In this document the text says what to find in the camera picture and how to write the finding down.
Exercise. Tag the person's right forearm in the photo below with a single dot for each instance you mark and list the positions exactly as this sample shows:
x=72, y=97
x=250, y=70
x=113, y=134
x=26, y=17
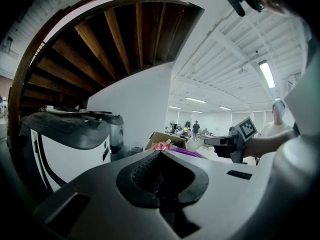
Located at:
x=270, y=144

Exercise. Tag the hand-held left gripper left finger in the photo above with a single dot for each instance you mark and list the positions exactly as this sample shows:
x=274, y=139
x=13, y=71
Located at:
x=100, y=209

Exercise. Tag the long ceiling light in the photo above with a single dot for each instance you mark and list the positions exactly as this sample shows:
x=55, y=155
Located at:
x=195, y=99
x=225, y=108
x=267, y=74

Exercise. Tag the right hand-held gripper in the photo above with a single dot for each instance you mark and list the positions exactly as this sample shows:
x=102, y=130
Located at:
x=246, y=130

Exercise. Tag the pink detergent refill pouch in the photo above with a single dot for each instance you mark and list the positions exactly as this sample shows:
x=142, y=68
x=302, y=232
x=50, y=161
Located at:
x=162, y=147

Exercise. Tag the purple plastic tub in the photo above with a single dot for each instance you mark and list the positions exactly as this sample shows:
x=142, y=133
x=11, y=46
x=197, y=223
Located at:
x=185, y=152

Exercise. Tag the person's face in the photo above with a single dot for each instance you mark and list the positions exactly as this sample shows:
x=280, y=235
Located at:
x=270, y=2

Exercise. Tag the open cardboard box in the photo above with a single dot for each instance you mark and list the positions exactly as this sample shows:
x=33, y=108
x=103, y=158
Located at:
x=155, y=138

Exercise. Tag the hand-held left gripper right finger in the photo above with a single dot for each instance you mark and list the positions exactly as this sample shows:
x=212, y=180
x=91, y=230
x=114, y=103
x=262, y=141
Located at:
x=225, y=196

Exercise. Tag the dark wooden shelf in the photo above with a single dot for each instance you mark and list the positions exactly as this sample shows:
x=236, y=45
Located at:
x=100, y=46

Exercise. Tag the white black-trimmed appliance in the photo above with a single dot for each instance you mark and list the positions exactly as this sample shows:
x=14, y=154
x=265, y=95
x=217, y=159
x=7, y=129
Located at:
x=75, y=149

